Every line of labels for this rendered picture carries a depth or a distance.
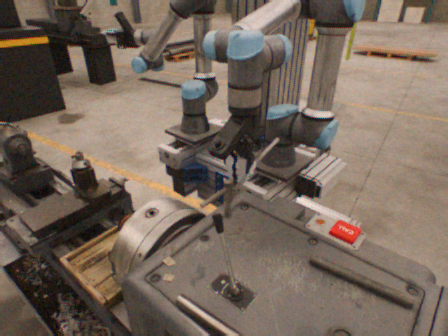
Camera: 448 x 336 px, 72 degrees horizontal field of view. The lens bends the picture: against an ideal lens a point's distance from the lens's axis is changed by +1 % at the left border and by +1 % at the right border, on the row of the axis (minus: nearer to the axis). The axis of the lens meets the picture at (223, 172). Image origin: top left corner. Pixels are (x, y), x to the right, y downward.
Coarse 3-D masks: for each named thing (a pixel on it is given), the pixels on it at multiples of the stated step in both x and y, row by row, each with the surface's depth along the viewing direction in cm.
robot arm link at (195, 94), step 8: (192, 80) 148; (184, 88) 142; (192, 88) 141; (200, 88) 142; (184, 96) 144; (192, 96) 142; (200, 96) 144; (208, 96) 151; (184, 104) 146; (192, 104) 144; (200, 104) 145; (192, 112) 146; (200, 112) 147
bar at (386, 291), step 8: (312, 256) 67; (312, 264) 68; (320, 264) 66; (328, 264) 65; (336, 264) 65; (336, 272) 65; (344, 272) 64; (352, 272) 63; (352, 280) 63; (360, 280) 62; (368, 280) 62; (368, 288) 62; (376, 288) 61; (384, 288) 60; (392, 288) 60; (384, 296) 60; (392, 296) 59; (400, 296) 59; (408, 296) 59; (408, 304) 58
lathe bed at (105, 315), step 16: (64, 176) 174; (0, 192) 160; (32, 192) 173; (48, 192) 177; (64, 192) 160; (0, 208) 175; (16, 208) 148; (96, 224) 143; (80, 240) 133; (48, 256) 142; (64, 272) 134; (80, 288) 127; (96, 304) 118; (112, 320) 113; (128, 320) 99
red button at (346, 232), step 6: (336, 222) 79; (342, 222) 78; (336, 228) 76; (342, 228) 76; (348, 228) 76; (354, 228) 76; (360, 228) 76; (330, 234) 76; (336, 234) 75; (342, 234) 75; (348, 234) 75; (354, 234) 75; (342, 240) 74; (348, 240) 73; (354, 240) 73
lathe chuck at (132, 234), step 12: (156, 204) 90; (168, 204) 90; (180, 204) 93; (132, 216) 87; (144, 216) 86; (156, 216) 85; (132, 228) 84; (144, 228) 83; (120, 240) 84; (132, 240) 82; (120, 252) 83; (132, 252) 81; (120, 264) 83; (120, 276) 84
